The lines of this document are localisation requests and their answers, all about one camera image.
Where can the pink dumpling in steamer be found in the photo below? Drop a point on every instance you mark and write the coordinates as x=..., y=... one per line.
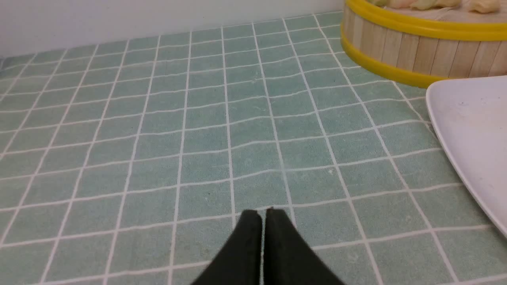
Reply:
x=399, y=4

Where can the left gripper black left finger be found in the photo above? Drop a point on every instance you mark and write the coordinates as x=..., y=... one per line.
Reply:
x=238, y=261

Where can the white plate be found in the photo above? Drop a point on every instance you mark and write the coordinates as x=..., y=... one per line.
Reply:
x=469, y=117

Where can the pale green dumpling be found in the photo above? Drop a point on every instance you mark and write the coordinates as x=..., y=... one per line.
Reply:
x=422, y=4

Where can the yellow-rimmed wooden steamer basket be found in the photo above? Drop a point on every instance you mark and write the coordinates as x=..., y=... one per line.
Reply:
x=418, y=48

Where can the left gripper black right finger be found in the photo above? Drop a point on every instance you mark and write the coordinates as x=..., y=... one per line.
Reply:
x=288, y=259

